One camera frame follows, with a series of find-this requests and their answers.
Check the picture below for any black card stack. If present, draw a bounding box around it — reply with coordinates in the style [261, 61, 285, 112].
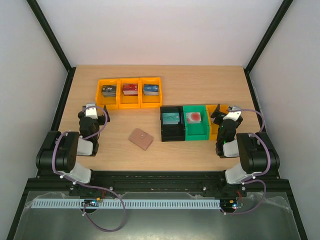
[101, 84, 117, 98]

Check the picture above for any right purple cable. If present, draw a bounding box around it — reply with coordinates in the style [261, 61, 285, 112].
[219, 108, 272, 216]

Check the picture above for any right black frame post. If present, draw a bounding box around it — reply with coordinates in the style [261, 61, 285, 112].
[244, 0, 295, 73]

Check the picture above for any yellow bin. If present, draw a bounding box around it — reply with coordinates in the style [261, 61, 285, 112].
[119, 78, 141, 109]
[95, 78, 120, 110]
[140, 77, 163, 108]
[205, 104, 229, 140]

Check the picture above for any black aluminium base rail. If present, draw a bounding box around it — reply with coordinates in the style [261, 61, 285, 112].
[26, 170, 293, 198]

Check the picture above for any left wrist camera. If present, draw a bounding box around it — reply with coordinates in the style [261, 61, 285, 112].
[82, 103, 98, 120]

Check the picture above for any black frame post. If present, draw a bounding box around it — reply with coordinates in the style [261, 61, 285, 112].
[26, 0, 76, 73]
[244, 0, 295, 73]

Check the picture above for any green bin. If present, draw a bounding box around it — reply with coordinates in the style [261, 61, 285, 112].
[182, 105, 210, 141]

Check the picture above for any red white card stack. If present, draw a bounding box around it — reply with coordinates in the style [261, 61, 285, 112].
[186, 112, 202, 124]

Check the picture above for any teal card stack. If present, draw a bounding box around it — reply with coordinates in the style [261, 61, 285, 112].
[162, 112, 180, 125]

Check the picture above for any left black frame post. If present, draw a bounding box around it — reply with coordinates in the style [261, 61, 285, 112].
[26, 0, 76, 73]

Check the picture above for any yellow bin middle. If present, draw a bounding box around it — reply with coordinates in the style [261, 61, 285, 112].
[119, 78, 141, 109]

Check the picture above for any pink card holder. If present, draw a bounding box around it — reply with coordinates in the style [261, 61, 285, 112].
[128, 128, 154, 151]

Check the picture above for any yellow bin left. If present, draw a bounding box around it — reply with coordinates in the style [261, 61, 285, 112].
[95, 78, 120, 110]

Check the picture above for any white slotted cable duct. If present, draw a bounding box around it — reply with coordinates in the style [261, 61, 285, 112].
[28, 198, 221, 210]

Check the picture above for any black bin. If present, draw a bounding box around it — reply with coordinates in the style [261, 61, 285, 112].
[160, 106, 186, 142]

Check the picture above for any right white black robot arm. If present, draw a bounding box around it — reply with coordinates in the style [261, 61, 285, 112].
[210, 104, 280, 196]

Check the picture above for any yellow bin far right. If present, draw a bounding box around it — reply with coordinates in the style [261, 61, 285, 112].
[205, 104, 229, 140]

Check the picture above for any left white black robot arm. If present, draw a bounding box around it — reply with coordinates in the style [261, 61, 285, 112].
[35, 103, 110, 185]

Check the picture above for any blue card stack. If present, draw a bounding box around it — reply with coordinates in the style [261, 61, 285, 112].
[142, 84, 159, 96]

